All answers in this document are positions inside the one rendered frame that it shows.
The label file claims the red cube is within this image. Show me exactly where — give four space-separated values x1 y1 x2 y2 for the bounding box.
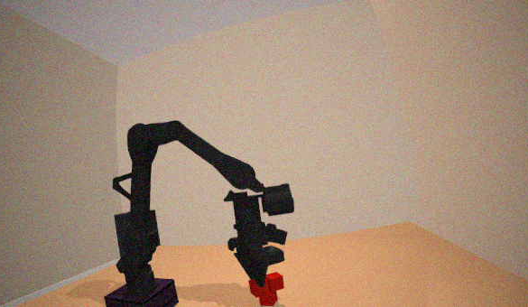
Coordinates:
249 279 269 298
259 290 278 306
265 272 284 293

